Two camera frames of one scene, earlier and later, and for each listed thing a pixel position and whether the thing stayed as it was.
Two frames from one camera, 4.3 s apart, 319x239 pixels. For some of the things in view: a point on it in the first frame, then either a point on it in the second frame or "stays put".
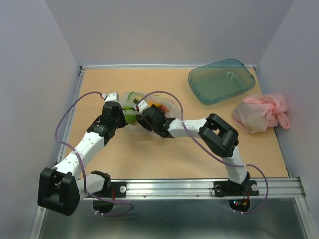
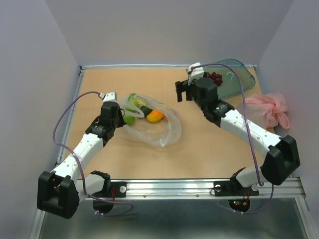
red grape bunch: [165, 108] → [217, 78]
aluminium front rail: [204, 189] stays put
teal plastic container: [218, 80] stays put
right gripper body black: [145, 123] → [191, 93]
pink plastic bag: [256, 113] stays put
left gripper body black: [120, 122] stays put
